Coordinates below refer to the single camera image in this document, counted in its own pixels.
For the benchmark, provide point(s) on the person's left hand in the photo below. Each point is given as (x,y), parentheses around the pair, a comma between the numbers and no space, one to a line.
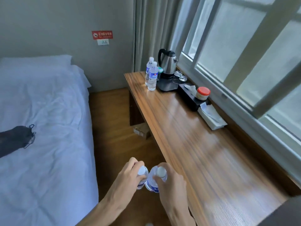
(122,183)

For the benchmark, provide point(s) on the white tissue pack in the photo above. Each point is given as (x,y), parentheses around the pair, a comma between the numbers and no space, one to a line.
(211,117)

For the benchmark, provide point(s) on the red-lidded white jar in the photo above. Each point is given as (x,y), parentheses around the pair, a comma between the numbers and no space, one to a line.
(203,92)

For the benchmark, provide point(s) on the white wall socket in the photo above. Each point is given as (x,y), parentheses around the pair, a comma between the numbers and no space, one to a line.
(103,42)

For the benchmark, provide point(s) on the white tissue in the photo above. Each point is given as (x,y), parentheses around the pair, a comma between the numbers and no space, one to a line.
(191,89)

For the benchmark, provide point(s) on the red wall sign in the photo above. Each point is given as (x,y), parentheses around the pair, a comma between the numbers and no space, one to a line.
(102,35)

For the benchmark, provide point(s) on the person's left forearm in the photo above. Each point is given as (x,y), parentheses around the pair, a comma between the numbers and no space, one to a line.
(103,214)

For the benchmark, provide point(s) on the dark chair back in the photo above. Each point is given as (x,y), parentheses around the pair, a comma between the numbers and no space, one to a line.
(284,213)

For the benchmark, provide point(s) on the green packet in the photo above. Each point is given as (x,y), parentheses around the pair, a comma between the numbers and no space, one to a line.
(160,71)

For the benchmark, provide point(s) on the stainless steel electric kettle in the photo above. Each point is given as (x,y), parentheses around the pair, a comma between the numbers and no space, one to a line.
(168,62)

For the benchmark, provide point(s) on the person's right thumb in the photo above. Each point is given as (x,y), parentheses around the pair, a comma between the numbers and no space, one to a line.
(158,181)

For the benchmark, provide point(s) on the black kettle tray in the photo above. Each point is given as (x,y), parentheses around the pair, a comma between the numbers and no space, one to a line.
(167,83)

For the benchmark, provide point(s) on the person's right forearm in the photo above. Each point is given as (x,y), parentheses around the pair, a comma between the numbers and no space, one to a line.
(177,216)

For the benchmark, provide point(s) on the person's left thumb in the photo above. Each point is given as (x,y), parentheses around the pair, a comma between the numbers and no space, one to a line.
(141,179)

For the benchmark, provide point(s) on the black tissue box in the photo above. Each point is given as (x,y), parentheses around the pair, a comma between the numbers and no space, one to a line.
(188,100)

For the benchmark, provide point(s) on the clear drinking glass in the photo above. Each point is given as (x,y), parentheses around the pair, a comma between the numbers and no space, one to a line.
(183,78)
(178,73)

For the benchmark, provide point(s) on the white bed duvet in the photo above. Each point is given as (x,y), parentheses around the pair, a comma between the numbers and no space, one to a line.
(51,138)

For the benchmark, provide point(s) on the person's right hand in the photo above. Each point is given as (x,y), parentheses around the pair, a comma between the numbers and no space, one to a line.
(171,188)

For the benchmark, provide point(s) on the small cardboard box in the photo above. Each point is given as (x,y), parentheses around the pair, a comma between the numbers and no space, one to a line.
(142,130)

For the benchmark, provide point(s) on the white pillow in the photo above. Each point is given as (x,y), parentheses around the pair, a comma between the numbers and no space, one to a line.
(35,62)

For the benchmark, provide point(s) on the grey curtain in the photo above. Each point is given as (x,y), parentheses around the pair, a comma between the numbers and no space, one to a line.
(152,28)

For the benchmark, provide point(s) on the clear plastic water bottle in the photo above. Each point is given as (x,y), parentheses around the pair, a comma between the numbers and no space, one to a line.
(152,77)
(142,171)
(151,183)
(147,68)

